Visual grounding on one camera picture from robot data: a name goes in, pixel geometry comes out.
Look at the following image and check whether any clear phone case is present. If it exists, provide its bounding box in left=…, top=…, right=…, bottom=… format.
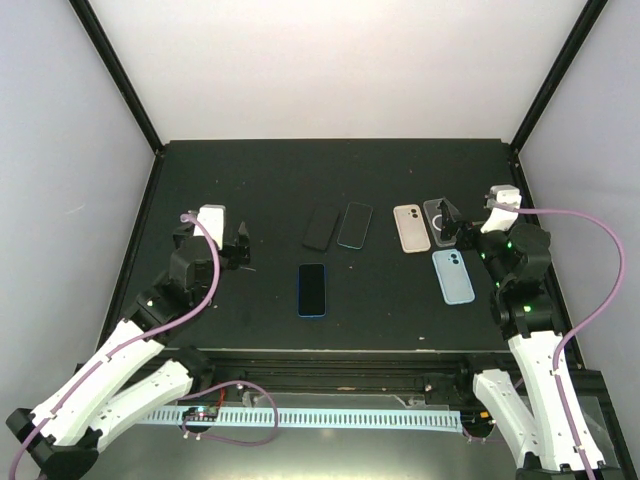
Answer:
left=423, top=197, right=456, bottom=248

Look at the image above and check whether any pink phone case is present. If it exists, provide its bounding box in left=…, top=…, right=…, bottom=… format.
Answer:
left=393, top=204, right=431, bottom=254

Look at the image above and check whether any light blue phone case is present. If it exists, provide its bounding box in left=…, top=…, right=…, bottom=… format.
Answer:
left=432, top=249, right=476, bottom=306

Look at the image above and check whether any teal phone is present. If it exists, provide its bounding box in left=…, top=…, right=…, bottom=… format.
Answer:
left=337, top=202, right=373, bottom=250

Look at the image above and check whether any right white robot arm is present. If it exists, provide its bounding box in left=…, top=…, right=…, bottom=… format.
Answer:
left=437, top=198, right=624, bottom=479

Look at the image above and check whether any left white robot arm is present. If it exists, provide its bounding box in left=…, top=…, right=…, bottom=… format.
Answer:
left=6, top=214, right=250, bottom=479

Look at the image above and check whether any left small circuit board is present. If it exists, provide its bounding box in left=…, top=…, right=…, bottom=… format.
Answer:
left=182, top=406, right=218, bottom=423

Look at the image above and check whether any small circuit board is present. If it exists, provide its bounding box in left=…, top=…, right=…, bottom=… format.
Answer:
left=471, top=410, right=495, bottom=425
left=182, top=406, right=218, bottom=423

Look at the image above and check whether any right small circuit board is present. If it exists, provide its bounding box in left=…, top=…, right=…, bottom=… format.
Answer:
left=471, top=410, right=495, bottom=425

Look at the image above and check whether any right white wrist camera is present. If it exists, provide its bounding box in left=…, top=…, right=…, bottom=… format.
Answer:
left=480, top=185, right=522, bottom=234

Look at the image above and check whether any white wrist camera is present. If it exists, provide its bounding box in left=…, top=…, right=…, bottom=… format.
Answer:
left=194, top=204, right=226, bottom=249
left=480, top=185, right=522, bottom=234

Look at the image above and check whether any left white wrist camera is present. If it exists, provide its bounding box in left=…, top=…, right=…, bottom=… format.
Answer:
left=194, top=204, right=226, bottom=249

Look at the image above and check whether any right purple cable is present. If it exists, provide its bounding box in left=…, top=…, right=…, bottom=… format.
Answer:
left=462, top=207, right=626, bottom=480

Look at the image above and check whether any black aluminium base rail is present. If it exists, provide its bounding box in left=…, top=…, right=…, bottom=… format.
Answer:
left=196, top=350, right=527, bottom=405

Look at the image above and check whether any white slotted cable duct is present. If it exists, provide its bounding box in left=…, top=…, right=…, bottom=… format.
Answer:
left=138, top=406, right=463, bottom=434

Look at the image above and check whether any right black frame post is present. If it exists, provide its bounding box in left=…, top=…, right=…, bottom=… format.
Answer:
left=510, top=0, right=608, bottom=153

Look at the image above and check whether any black frame post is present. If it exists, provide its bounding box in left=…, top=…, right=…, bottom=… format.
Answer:
left=69, top=0, right=164, bottom=154
left=510, top=0, right=608, bottom=153

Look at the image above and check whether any left black frame post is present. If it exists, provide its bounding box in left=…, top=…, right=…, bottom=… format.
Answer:
left=69, top=0, right=164, bottom=154

